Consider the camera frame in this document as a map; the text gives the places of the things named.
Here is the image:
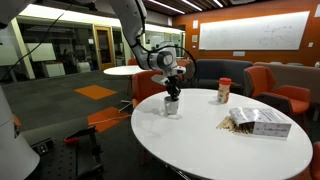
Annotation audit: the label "orange chair behind table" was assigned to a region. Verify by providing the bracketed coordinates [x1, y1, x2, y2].
[132, 70, 169, 108]

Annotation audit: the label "orange chair bottom right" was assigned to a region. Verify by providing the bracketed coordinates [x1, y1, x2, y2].
[310, 141, 320, 180]

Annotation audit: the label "jar with red lid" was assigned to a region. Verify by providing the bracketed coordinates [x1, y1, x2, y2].
[217, 78, 232, 103]

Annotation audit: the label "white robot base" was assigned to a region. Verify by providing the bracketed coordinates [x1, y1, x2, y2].
[0, 87, 40, 180]

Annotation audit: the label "black hanging cable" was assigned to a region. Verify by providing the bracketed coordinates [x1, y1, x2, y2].
[0, 3, 74, 83]

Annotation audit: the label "large white round table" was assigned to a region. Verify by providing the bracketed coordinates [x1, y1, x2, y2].
[131, 88, 313, 180]

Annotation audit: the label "wooden stir sticks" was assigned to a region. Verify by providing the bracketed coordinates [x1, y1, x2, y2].
[217, 116, 253, 134]

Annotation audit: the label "white cardboard box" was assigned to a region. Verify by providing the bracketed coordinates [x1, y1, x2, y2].
[229, 107, 291, 138]

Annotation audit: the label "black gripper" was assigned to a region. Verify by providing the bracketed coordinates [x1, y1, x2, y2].
[166, 76, 180, 101]

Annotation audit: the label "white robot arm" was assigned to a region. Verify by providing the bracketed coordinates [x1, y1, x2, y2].
[0, 0, 186, 101]

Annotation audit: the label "orange chair far back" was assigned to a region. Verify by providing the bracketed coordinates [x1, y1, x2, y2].
[177, 59, 193, 87]

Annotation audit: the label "white wall whiteboard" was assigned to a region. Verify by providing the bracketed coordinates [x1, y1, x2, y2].
[199, 11, 309, 50]

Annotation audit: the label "black mounting stand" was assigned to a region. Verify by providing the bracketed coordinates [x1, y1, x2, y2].
[25, 126, 105, 180]

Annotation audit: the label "wooden framed door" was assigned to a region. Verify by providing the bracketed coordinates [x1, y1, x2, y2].
[94, 26, 115, 70]

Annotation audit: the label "white ceramic mug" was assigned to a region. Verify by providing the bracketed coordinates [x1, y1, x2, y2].
[164, 96, 179, 115]

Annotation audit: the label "orange armchair right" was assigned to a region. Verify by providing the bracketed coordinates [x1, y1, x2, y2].
[244, 66, 311, 115]

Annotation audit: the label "small white round table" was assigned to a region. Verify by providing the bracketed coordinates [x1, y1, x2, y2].
[103, 65, 143, 76]

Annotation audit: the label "dark blue sofa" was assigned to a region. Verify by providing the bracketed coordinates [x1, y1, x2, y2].
[195, 59, 253, 94]

